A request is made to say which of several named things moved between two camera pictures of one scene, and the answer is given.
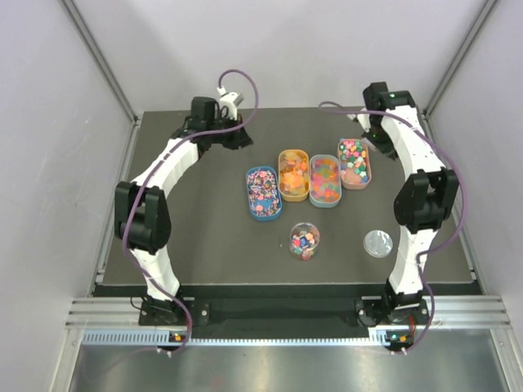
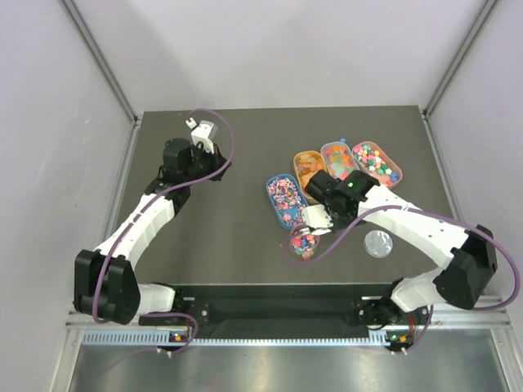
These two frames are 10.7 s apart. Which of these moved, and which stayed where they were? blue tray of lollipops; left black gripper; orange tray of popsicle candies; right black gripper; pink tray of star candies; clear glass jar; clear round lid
Moved: pink tray of star candies; blue tray of lollipops; orange tray of popsicle candies; left black gripper; right black gripper
Stayed: clear round lid; clear glass jar
